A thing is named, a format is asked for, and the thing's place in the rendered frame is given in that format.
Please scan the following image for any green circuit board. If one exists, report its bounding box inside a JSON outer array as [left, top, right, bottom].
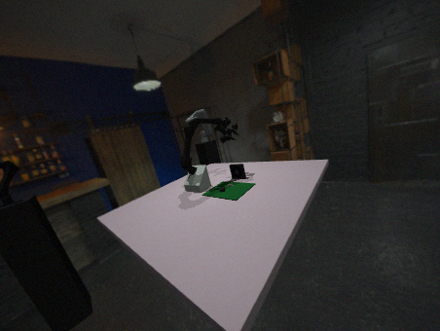
[[202, 181, 256, 201]]

